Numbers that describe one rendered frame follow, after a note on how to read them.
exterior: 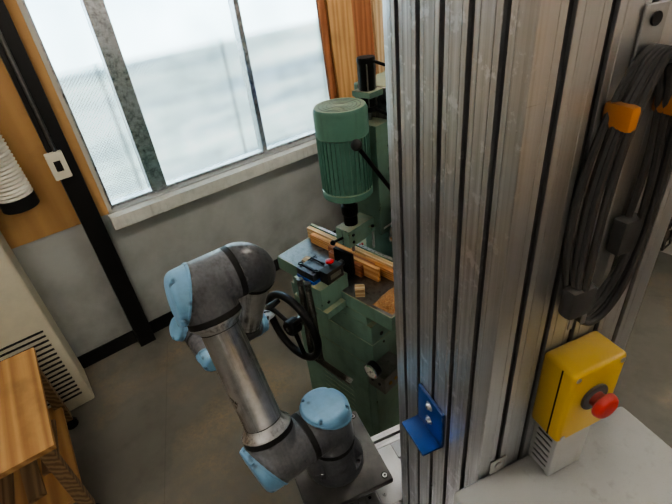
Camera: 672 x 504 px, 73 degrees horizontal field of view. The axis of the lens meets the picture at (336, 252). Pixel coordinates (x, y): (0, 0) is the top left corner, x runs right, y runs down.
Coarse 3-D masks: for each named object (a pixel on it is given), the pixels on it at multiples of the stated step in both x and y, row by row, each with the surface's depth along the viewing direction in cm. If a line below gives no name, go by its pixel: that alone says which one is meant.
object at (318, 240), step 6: (312, 234) 188; (312, 240) 189; (318, 240) 186; (324, 240) 183; (330, 240) 183; (324, 246) 184; (342, 246) 178; (378, 264) 166; (384, 270) 163; (390, 270) 162; (384, 276) 165; (390, 276) 163
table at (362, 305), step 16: (304, 240) 192; (288, 256) 183; (304, 256) 182; (320, 256) 181; (288, 272) 184; (352, 288) 162; (368, 288) 161; (384, 288) 160; (336, 304) 160; (352, 304) 160; (368, 304) 154; (384, 320) 150
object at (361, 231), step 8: (360, 216) 170; (368, 216) 170; (344, 224) 167; (360, 224) 165; (368, 224) 168; (336, 232) 167; (344, 232) 163; (352, 232) 163; (360, 232) 166; (368, 232) 170; (344, 240) 166; (352, 240) 165; (360, 240) 168
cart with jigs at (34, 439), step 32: (32, 352) 207; (0, 384) 192; (32, 384) 190; (0, 416) 178; (32, 416) 176; (64, 416) 220; (0, 448) 165; (32, 448) 164; (64, 448) 203; (0, 480) 191; (32, 480) 190; (64, 480) 176
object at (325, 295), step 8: (344, 272) 160; (304, 280) 159; (336, 280) 157; (344, 280) 161; (296, 288) 164; (304, 288) 160; (312, 288) 156; (320, 288) 154; (328, 288) 156; (336, 288) 159; (344, 288) 162; (312, 296) 158; (320, 296) 154; (328, 296) 157; (336, 296) 160; (320, 304) 157; (328, 304) 159
